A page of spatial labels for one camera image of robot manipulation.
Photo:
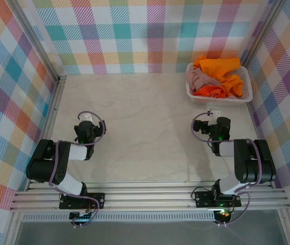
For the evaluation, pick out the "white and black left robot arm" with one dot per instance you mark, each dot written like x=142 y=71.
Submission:
x=41 y=168

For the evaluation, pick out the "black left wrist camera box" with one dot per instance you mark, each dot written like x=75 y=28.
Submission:
x=85 y=125

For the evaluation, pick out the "aluminium mounting rail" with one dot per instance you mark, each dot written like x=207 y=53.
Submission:
x=147 y=196

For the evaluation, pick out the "red-orange shorts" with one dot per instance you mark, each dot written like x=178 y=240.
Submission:
x=208 y=92

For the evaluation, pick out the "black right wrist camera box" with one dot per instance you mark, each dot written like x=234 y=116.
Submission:
x=223 y=125

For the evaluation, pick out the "aluminium frame post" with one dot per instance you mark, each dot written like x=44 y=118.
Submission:
x=32 y=25
x=265 y=25

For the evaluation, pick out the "controller board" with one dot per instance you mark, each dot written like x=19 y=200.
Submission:
x=223 y=215
x=79 y=217

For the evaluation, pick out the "left controller board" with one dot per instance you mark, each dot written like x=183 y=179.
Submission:
x=79 y=217

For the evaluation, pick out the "white plastic basket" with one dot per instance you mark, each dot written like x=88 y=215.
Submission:
x=246 y=84

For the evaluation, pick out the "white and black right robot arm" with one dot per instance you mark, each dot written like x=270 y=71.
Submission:
x=258 y=166

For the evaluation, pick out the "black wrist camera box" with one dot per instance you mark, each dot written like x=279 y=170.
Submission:
x=85 y=125
x=223 y=125

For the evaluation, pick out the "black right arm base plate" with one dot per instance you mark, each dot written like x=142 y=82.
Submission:
x=203 y=200

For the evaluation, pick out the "yellow-orange shorts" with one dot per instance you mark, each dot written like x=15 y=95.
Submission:
x=218 y=66

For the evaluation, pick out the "pink shorts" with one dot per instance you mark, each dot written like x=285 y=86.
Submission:
x=198 y=79

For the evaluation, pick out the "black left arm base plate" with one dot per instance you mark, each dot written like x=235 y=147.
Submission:
x=97 y=197

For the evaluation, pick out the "right controller board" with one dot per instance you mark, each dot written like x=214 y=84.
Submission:
x=223 y=215

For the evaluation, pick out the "aluminium table side rail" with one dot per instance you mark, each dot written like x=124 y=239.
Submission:
x=54 y=102

